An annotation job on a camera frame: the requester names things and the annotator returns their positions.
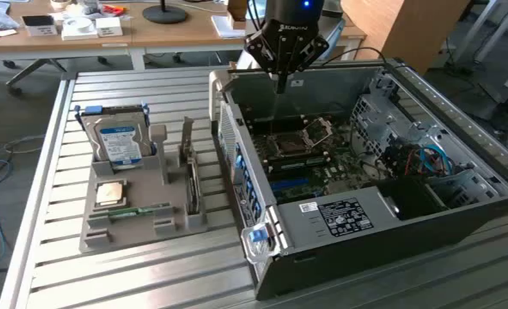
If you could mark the black round lamp base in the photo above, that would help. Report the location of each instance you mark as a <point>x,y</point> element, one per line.
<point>164,14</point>

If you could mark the silver power supply unit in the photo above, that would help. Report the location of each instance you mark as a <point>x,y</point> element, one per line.
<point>305,225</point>

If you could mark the brown cardboard box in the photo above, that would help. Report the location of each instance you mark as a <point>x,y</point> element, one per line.
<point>235,11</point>

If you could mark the red plastic object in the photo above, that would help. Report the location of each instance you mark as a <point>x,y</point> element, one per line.
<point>115,10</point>

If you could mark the plain white box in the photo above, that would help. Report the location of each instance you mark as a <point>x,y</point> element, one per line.
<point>108,27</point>

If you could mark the CPU socket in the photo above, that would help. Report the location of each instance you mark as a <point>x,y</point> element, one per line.
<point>290,146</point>

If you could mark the black open PC case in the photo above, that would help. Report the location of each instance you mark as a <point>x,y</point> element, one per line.
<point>365,257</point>

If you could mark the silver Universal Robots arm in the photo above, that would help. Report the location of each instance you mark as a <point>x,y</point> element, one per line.
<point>334,38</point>

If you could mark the green motherboard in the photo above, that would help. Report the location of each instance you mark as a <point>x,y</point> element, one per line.
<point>343,167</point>

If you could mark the white paper stack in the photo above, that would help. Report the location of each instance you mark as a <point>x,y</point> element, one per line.
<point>226,29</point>

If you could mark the white box with black inside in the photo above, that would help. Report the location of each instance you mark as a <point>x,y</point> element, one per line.
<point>39,25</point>

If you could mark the blue case latch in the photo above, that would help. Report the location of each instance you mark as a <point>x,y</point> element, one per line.
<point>258,235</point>

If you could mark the perforated metal cage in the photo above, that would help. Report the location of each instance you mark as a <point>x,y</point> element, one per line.
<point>373,122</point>

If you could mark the white box with tape roll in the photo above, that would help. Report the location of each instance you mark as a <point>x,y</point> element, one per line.
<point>77,29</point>

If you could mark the green RAM stick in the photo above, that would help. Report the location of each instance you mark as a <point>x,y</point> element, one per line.
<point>137,210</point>

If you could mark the grey parts rack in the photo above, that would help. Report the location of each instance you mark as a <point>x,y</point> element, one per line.
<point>146,193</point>

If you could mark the white desk frame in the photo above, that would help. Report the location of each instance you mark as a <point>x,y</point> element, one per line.
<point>500,29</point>

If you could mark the blue expansion slot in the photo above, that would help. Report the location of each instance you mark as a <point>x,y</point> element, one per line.
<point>290,184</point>

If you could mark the silver CPU chip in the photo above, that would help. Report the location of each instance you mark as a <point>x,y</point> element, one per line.
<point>109,194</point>

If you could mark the wooden cabinet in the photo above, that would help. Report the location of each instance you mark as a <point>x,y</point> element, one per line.
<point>407,32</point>

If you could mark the installed RAM stick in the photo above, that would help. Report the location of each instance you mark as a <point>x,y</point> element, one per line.
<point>294,165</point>

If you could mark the hard disk with blue caddy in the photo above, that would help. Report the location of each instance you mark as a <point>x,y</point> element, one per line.
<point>117,141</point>

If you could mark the wooden office desk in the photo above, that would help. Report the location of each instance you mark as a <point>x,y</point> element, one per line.
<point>43,43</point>
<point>171,35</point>

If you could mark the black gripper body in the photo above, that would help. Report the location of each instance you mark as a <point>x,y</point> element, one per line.
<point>291,16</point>

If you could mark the metal disk bay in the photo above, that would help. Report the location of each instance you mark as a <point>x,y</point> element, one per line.
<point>464,190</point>

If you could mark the metal socket cover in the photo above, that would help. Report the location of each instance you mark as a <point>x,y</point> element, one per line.
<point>318,130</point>

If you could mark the green graphics card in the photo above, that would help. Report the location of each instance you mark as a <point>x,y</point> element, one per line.
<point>191,190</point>

